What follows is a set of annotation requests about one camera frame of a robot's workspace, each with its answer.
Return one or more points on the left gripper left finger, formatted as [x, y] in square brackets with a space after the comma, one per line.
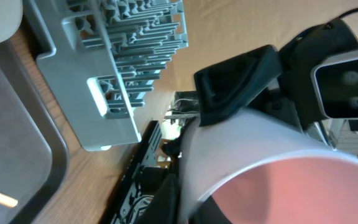
[163, 207]

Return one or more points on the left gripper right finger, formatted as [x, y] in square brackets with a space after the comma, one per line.
[210, 213]

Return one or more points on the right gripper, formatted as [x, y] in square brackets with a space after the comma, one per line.
[225, 87]

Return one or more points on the white cup pink inside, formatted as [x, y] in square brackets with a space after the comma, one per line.
[259, 170]

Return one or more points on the grey dishwasher rack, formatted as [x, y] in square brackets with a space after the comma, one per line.
[100, 57]

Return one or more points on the brown serving tray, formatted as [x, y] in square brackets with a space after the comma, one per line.
[33, 155]

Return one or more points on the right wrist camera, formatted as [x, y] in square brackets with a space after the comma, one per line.
[335, 83]

